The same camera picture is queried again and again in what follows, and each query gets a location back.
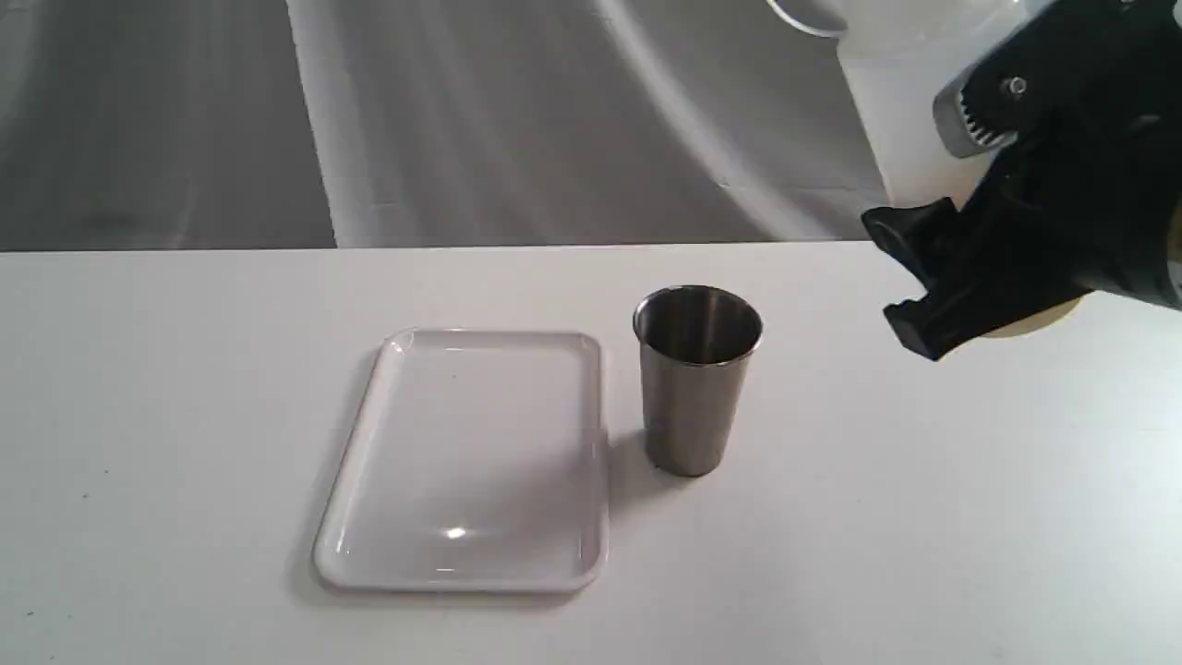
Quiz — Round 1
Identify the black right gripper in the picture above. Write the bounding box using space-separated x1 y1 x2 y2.
860 119 1178 361

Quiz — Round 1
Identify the white plastic tray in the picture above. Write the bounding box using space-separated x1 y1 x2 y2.
312 328 609 595

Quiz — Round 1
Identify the clear squeeze bottle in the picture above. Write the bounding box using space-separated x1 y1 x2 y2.
765 0 1083 339

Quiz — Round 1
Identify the grey fabric backdrop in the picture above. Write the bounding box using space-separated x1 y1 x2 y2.
1 1 890 252

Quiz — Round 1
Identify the stainless steel cup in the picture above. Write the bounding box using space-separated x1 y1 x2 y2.
632 283 765 478

